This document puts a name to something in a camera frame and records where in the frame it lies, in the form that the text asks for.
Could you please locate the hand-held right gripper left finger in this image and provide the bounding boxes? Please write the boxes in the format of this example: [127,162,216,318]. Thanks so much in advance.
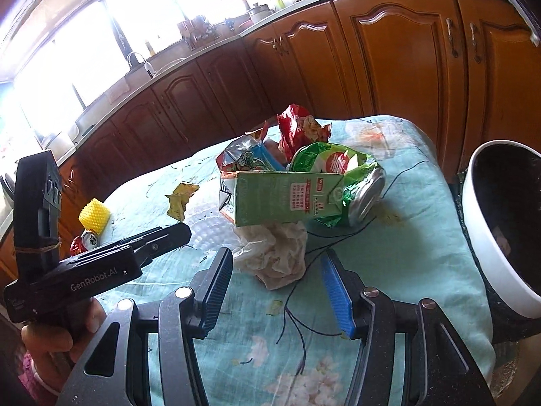
[55,246,234,406]

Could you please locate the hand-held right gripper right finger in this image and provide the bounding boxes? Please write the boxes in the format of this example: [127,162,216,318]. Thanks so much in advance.
[320,249,497,406]

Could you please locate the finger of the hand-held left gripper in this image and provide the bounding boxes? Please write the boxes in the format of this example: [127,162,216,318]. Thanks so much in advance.
[132,222,192,269]
[96,226,170,255]

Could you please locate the yellow wrapper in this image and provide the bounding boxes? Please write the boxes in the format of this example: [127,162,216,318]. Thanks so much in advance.
[165,180,201,222]

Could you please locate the white tissue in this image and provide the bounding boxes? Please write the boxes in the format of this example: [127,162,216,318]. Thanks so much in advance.
[232,220,308,291]

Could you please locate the crushed green can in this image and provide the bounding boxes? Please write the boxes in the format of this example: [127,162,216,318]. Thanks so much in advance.
[315,164,388,227]

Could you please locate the green drink carton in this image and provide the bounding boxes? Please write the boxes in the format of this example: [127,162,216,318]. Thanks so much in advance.
[218,171,346,227]

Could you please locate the silver blue snack bag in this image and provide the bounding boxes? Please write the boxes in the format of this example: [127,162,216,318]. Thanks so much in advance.
[216,120,290,175]

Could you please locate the green snack bag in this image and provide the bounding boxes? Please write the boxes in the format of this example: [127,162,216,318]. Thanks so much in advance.
[289,142,381,187]

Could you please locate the white trash bin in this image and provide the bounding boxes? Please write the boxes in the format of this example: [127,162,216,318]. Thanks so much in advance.
[461,139,541,319]

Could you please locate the red snack bag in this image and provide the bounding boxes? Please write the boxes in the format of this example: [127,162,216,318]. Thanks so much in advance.
[277,104,333,160]

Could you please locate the person's left forearm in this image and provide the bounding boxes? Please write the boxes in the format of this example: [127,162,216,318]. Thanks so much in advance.
[17,349,62,406]

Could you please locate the person's left hand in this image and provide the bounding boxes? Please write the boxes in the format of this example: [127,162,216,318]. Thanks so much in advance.
[20,297,107,374]

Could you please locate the red can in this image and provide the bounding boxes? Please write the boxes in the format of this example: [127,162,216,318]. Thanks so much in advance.
[70,230,100,257]

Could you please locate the yellow foam fruit net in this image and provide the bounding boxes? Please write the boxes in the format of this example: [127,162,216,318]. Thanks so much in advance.
[78,197,112,233]

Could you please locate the clear plastic film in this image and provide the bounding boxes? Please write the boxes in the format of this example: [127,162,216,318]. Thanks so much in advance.
[182,203,241,251]

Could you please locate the teal floral tablecloth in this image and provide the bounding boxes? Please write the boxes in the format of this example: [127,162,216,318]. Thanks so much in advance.
[91,114,497,406]

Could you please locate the white basin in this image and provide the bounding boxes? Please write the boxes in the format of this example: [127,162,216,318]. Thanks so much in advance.
[151,57,187,73]

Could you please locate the chrome faucet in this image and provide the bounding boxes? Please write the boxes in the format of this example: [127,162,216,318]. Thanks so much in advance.
[126,51,154,79]

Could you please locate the utensil rack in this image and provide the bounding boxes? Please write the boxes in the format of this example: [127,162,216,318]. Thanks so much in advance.
[177,16,216,50]

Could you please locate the kitchen window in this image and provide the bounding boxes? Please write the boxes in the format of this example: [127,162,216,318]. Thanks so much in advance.
[0,0,258,140]

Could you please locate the wooden base cabinets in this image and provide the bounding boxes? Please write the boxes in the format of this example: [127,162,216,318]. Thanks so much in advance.
[0,0,538,282]

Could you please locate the white lidded pot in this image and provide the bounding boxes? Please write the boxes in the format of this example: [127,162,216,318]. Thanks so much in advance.
[248,3,272,24]

